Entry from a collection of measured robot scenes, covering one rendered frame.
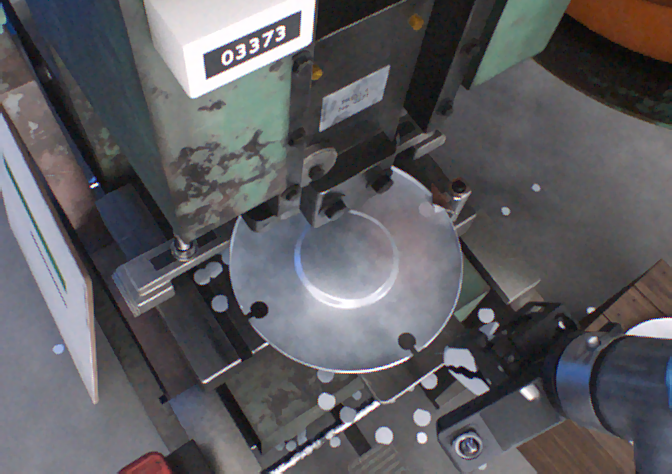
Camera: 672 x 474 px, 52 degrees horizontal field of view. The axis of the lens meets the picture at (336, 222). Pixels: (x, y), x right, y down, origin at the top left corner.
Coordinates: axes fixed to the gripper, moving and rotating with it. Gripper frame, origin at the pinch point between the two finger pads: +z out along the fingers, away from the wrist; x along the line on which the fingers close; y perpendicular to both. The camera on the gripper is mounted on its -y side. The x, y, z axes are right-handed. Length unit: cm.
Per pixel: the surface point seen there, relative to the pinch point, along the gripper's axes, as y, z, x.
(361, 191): 2.6, 2.5, 20.1
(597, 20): 34.8, -4.2, 22.5
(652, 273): 64, 44, -29
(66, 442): -47, 95, 0
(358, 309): -1.5, 12.6, 7.3
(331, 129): -0.1, -5.5, 27.3
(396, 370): -2.4, 9.3, -0.4
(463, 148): 73, 98, 5
